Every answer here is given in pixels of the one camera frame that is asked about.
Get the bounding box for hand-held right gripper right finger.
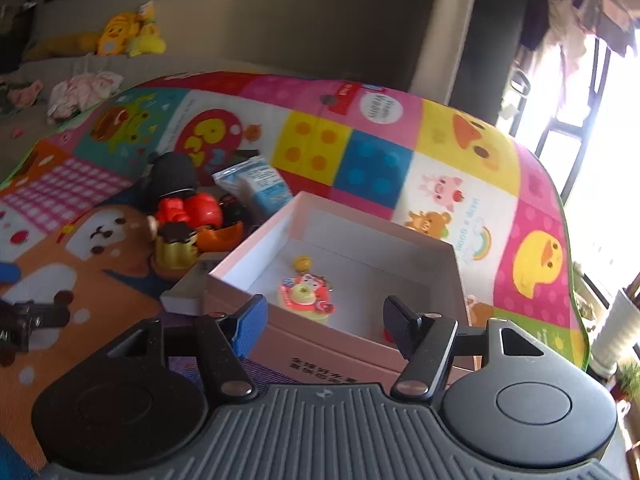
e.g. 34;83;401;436
384;296;548;402

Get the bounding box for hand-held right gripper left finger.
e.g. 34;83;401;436
107;294;268;402

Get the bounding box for pink cardboard box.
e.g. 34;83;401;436
202;191;476;391

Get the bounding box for orange plastic toy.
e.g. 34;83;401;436
196;222;246;254

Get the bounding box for gold cup toy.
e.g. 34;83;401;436
151;222;202;281

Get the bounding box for red black toy figure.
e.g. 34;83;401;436
219;194;248;228

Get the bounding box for red plastic toy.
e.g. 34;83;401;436
147;192;223;232

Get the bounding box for blue white packet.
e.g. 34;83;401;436
211;156;294;227

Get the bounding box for black plush toy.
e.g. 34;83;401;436
142;151;198;212

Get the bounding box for white box lid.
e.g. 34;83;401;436
160;252;232;317

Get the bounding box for small pink cloth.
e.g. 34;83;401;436
9;80;46;109

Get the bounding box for pink white clothes pile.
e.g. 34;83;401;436
46;71;124;124

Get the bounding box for white plant pot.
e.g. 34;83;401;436
591;287;640;380

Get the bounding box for colourful printed blanket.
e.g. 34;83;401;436
0;71;590;480

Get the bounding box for long yellow plush toy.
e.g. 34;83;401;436
24;32;101;62

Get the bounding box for green potted plant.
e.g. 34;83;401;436
612;360;640;403

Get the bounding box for yellow duck plush toy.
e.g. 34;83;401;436
96;1;167;58

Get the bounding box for dark curtain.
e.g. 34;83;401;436
447;0;533;128

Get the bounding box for hanging clothes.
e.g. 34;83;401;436
517;0;640;68

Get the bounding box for pink yellow keychain toy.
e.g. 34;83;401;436
277;272;337;324

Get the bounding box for black window frame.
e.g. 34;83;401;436
497;35;618;203

